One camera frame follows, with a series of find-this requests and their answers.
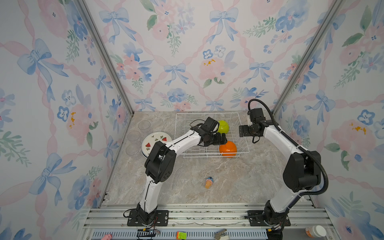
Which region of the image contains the white wire dish rack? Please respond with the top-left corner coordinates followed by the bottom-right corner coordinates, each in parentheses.
top-left (175, 112), bottom-right (250, 158)

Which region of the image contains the green bowl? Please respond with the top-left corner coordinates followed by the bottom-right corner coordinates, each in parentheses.
top-left (218, 120), bottom-right (230, 134)

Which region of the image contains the orange bowl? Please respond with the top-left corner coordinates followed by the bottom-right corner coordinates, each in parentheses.
top-left (219, 141), bottom-right (237, 158)

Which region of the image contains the plate with fruit pattern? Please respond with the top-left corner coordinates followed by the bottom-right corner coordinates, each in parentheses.
top-left (141, 131), bottom-right (173, 159)

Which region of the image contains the clear glass cup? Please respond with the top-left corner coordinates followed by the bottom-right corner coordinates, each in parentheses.
top-left (138, 120), bottom-right (152, 133)
top-left (127, 131), bottom-right (141, 143)
top-left (125, 143), bottom-right (141, 156)

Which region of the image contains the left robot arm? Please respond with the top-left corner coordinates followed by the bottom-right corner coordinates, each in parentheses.
top-left (136, 117), bottom-right (228, 225)

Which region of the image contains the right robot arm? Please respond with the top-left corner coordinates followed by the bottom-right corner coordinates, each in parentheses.
top-left (239, 108), bottom-right (322, 226)

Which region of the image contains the small ice cream toy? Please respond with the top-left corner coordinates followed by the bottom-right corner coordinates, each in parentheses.
top-left (205, 177), bottom-right (214, 189)

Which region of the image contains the rubiks cube toy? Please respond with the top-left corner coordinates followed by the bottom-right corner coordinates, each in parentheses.
top-left (176, 232), bottom-right (188, 240)

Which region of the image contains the white lidded jar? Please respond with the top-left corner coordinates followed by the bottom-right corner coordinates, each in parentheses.
top-left (306, 225), bottom-right (327, 238)

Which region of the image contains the pink toy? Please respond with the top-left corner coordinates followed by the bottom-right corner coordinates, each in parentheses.
top-left (101, 234), bottom-right (113, 240)

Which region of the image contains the black corrugated cable conduit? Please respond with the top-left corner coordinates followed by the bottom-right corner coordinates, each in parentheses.
top-left (247, 98), bottom-right (329, 196)

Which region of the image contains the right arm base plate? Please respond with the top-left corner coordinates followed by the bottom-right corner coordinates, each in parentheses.
top-left (245, 210), bottom-right (291, 227)

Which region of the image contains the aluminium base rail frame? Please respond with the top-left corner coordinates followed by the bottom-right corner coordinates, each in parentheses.
top-left (78, 201), bottom-right (340, 240)

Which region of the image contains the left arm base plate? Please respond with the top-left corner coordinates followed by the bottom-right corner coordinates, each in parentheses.
top-left (124, 209), bottom-right (169, 227)

